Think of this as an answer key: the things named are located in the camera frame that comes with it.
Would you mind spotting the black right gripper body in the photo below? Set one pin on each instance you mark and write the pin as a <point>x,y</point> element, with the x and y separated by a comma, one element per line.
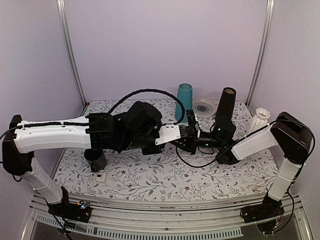
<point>192,145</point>

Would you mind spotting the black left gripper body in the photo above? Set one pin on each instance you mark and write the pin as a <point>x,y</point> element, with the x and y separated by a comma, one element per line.
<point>152,151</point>

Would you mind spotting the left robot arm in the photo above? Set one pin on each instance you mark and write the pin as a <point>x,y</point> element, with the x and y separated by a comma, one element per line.
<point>138,127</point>

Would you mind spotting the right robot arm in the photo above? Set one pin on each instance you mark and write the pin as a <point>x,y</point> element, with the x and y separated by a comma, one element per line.
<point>296,141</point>

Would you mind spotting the white square earbud case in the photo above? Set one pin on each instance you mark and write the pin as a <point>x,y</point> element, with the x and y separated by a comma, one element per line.
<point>101,177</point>

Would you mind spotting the white swirl ceramic dish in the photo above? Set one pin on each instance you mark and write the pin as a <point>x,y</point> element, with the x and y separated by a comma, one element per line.
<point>204,108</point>

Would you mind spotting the floral patterned table mat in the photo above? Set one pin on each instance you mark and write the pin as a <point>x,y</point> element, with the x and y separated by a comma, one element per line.
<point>171,175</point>

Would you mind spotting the teal cylindrical vase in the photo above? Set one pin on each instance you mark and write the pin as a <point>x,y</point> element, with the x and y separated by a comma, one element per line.
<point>185,95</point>

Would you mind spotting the dark brown tall vase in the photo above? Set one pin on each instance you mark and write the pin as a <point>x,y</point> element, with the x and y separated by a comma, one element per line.
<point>226,103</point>

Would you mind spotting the dark grey mug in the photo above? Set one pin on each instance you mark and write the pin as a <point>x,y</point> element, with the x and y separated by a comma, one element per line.
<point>96,159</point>

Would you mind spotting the white ribbed vase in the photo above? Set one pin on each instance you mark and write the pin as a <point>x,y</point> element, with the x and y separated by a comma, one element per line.
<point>259,120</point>

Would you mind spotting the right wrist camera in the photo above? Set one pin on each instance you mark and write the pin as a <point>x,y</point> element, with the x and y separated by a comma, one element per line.
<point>193,124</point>

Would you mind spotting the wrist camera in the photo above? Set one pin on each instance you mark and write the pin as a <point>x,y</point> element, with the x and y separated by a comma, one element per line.
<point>171,132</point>
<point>193,124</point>

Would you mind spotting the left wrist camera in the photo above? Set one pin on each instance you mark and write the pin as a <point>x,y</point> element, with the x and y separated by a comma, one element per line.
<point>171,132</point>

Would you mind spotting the front aluminium rail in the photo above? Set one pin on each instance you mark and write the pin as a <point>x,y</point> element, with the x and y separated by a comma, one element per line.
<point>218,219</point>

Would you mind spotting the right rear aluminium frame post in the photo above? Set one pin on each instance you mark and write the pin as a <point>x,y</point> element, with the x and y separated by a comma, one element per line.
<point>267,24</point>

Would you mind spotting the aluminium frame post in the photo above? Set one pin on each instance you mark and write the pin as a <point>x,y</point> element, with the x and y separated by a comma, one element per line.
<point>267,24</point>
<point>62,14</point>

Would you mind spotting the left rear aluminium frame post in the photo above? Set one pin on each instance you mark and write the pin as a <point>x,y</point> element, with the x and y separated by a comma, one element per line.
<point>62,14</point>

